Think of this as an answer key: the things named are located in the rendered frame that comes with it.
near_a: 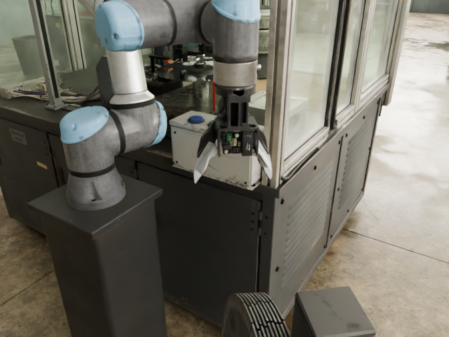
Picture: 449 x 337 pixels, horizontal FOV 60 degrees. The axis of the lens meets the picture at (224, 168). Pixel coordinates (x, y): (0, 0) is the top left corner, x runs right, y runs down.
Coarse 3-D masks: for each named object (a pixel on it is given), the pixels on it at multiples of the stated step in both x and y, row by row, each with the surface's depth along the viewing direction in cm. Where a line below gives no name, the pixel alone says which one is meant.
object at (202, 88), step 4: (196, 84) 147; (200, 84) 147; (204, 84) 147; (196, 88) 148; (200, 88) 147; (204, 88) 148; (196, 92) 148; (200, 92) 148; (204, 92) 148; (196, 96) 149; (200, 96) 149; (204, 96) 149
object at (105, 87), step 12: (168, 48) 152; (96, 72) 152; (108, 72) 148; (144, 72) 140; (108, 84) 151; (156, 84) 155; (168, 84) 158; (180, 84) 164; (192, 84) 167; (108, 96) 153; (168, 96) 151; (180, 96) 151; (192, 96) 151; (216, 96) 151; (72, 108) 168; (108, 108) 156; (168, 108) 142; (180, 108) 139; (192, 108) 138; (204, 108) 138; (216, 108) 138; (168, 120) 141; (168, 132) 142
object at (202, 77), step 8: (168, 64) 156; (176, 64) 156; (184, 64) 156; (192, 64) 156; (208, 64) 156; (160, 72) 144; (168, 72) 144; (176, 72) 144; (184, 72) 144; (176, 80) 134; (184, 80) 133; (192, 80) 133; (200, 80) 133
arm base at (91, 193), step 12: (108, 168) 98; (72, 180) 98; (84, 180) 96; (96, 180) 97; (108, 180) 99; (120, 180) 106; (72, 192) 98; (84, 192) 97; (96, 192) 98; (108, 192) 99; (120, 192) 102; (72, 204) 99; (84, 204) 97; (96, 204) 98; (108, 204) 99
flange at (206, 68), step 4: (196, 64) 144; (200, 64) 144; (204, 64) 145; (188, 68) 145; (192, 68) 145; (196, 68) 144; (200, 68) 144; (204, 68) 144; (208, 68) 145; (212, 68) 145; (192, 72) 143; (196, 72) 142; (200, 72) 142; (204, 72) 142; (208, 72) 143
